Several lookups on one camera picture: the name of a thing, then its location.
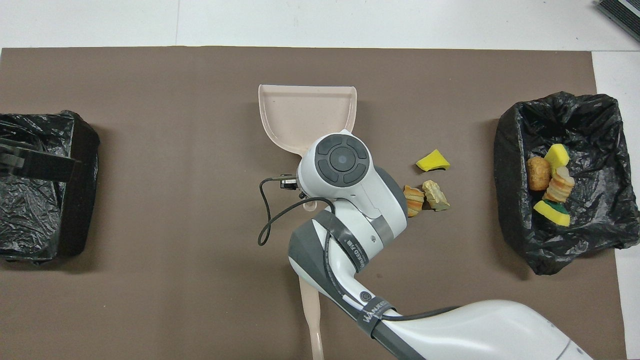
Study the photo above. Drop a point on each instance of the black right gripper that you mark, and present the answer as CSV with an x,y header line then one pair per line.
x,y
289,182

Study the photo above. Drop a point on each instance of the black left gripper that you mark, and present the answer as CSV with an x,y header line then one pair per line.
x,y
11,154

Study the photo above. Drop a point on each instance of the beige plastic dustpan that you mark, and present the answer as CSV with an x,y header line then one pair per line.
x,y
305,115

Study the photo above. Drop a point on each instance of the striped croissant piece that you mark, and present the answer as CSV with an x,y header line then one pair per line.
x,y
559,187
414,201

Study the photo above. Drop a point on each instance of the beige hand brush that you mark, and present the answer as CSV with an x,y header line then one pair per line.
x,y
312,320

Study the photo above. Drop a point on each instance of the yellow sponge piece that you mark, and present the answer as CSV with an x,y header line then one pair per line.
x,y
556,155
550,212
432,161

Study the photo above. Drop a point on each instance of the pale torn bread piece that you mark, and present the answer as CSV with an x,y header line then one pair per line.
x,y
435,196

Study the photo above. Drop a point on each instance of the brown bread roll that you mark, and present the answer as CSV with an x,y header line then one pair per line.
x,y
538,174

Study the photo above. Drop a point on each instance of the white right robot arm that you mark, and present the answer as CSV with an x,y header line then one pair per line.
x,y
375,200

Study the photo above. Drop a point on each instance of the boxy bin with black bag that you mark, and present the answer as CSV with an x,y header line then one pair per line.
x,y
40,215

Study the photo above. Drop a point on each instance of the open bin with black bag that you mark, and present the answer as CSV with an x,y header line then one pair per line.
x,y
600,150

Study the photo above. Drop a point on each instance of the brown table mat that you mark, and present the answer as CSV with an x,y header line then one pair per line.
x,y
150,300

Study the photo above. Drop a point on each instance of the grey ribbed block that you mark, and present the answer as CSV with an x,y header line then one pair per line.
x,y
622,15

